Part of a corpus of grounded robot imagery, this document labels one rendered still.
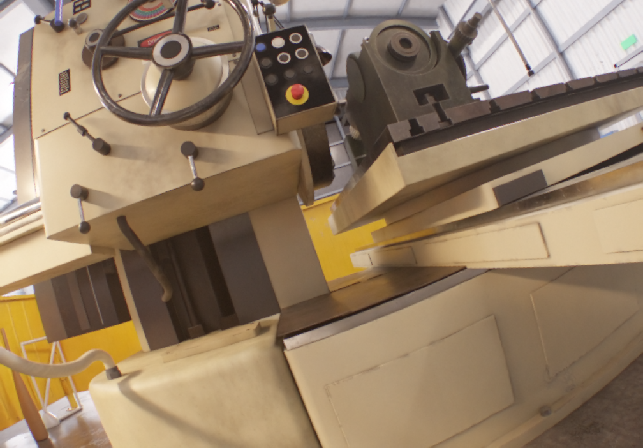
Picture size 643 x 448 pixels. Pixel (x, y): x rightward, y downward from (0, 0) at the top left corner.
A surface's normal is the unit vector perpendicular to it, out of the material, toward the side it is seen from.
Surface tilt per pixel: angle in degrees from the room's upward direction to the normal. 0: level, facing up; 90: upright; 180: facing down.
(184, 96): 120
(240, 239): 90
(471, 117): 90
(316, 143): 133
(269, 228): 90
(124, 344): 90
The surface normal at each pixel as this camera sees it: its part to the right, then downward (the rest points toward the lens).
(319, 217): 0.09, -0.16
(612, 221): -0.94, 0.31
